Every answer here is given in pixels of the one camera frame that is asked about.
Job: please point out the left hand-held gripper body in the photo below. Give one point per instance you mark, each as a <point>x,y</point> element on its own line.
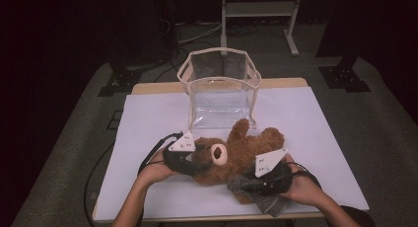
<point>179,163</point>

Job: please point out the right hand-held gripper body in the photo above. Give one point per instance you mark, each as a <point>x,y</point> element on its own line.
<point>277,181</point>

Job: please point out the grey fuzzy doll garment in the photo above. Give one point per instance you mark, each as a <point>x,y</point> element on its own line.
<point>272,205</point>

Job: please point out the brown teddy bear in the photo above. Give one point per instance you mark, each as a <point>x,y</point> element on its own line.
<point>236,154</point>

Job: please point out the clear plastic bag beige trim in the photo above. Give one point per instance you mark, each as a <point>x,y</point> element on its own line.
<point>220,105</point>

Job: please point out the person's left hand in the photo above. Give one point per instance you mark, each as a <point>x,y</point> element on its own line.
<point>154,171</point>

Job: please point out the person's right hand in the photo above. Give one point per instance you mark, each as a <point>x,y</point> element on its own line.
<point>304,189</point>

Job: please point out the black floor box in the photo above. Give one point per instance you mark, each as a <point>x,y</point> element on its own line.
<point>115,120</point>

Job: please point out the black stand base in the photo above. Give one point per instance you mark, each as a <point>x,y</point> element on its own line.
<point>120,82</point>
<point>345,79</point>

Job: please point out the black upright stand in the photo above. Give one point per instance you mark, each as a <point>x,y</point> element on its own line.
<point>168,23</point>

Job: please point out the white metal stand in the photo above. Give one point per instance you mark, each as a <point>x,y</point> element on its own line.
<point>259,9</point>

